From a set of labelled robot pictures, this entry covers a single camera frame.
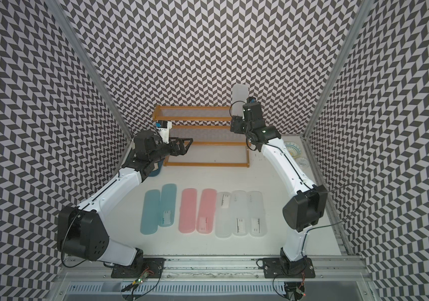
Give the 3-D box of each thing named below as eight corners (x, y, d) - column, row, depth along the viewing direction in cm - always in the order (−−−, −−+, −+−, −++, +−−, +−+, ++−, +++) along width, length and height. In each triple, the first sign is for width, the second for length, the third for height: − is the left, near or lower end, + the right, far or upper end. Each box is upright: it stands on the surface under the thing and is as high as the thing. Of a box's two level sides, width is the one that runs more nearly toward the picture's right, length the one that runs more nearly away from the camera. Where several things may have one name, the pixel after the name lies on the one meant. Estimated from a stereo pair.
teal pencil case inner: (158, 227, 86) (156, 226, 83) (162, 187, 99) (161, 184, 97) (176, 225, 86) (174, 223, 84) (177, 185, 99) (176, 183, 97)
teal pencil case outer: (141, 235, 83) (139, 233, 81) (146, 192, 97) (144, 190, 95) (158, 232, 84) (156, 230, 82) (160, 190, 97) (159, 188, 95)
